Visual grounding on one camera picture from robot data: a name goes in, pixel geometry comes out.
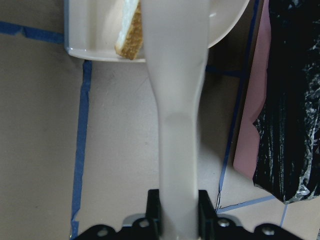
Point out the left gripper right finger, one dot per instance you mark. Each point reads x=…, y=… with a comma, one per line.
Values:
x=206, y=215

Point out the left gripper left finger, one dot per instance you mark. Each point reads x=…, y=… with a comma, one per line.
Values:
x=154, y=216

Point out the white bread slice piece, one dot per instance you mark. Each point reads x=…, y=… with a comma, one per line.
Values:
x=130, y=38

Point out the beige hand brush black bristles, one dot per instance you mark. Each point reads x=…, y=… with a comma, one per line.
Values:
x=175, y=35

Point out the beige plastic dustpan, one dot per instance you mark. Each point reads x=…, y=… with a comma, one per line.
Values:
x=91, y=27

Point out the black garbage bag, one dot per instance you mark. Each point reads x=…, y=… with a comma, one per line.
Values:
x=288, y=160

